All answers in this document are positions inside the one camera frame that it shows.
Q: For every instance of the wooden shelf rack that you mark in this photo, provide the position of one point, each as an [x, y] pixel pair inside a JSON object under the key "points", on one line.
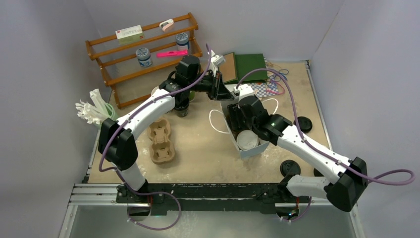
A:
{"points": [[118, 63]]}

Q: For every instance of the white cup lid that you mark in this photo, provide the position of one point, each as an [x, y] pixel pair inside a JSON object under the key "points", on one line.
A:
{"points": [[247, 140]]}

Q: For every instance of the right blue white jar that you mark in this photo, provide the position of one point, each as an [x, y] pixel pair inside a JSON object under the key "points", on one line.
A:
{"points": [[182, 41]]}

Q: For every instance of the pink white stapler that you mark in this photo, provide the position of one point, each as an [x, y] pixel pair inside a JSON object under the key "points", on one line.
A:
{"points": [[167, 26]]}

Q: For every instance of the left blue white jar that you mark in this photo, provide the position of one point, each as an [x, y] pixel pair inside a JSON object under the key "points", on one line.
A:
{"points": [[144, 57]]}

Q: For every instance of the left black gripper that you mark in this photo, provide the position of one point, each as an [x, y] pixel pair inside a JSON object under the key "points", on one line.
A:
{"points": [[222, 92]]}

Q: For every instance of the blue white jar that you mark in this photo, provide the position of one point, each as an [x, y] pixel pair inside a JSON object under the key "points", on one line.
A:
{"points": [[144, 57], [182, 41]]}

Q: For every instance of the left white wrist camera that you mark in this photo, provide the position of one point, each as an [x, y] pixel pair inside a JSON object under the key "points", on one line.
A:
{"points": [[215, 62]]}

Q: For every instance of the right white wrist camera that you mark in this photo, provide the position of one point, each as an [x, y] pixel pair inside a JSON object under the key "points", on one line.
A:
{"points": [[242, 91]]}

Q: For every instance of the checkered patterned paper bag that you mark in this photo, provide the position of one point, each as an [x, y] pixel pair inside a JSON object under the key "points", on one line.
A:
{"points": [[267, 89]]}

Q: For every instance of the green straw holder cup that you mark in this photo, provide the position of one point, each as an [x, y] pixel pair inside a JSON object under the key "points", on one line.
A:
{"points": [[111, 111]]}

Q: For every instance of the white cup stack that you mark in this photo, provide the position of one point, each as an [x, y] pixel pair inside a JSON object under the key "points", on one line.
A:
{"points": [[191, 95], [156, 92]]}

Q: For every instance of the stacked black cup lids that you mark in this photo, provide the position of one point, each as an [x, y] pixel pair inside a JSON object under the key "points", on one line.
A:
{"points": [[317, 173]]}

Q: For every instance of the white wrapped straws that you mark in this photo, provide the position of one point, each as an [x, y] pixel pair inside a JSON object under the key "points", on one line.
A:
{"points": [[94, 113]]}

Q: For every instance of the pink marker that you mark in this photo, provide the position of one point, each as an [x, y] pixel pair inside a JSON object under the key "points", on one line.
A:
{"points": [[172, 54]]}

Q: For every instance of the black paper cup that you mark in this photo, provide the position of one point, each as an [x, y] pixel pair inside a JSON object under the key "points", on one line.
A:
{"points": [[182, 110]]}

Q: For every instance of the light blue paper bag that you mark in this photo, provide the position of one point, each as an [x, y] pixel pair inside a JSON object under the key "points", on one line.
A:
{"points": [[263, 145]]}

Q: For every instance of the brown pulp cup carrier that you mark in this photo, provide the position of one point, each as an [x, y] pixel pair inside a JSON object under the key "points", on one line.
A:
{"points": [[162, 149]]}

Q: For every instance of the green paper bag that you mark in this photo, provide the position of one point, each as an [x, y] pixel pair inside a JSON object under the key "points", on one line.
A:
{"points": [[248, 62]]}

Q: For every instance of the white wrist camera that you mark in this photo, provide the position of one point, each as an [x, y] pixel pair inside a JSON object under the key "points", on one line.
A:
{"points": [[242, 91], [215, 62]]}

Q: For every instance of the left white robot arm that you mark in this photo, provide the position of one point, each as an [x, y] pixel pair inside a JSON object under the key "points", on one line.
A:
{"points": [[117, 141]]}

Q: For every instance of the black cup lid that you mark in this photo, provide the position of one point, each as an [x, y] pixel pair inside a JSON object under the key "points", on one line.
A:
{"points": [[305, 124], [290, 167]]}

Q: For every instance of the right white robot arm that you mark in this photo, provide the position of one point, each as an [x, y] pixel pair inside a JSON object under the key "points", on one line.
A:
{"points": [[342, 180]]}

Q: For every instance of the white green box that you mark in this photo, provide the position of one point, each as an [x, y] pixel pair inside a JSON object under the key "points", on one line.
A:
{"points": [[129, 35]]}

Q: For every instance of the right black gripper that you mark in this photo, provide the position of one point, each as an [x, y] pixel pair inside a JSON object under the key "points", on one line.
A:
{"points": [[236, 112]]}

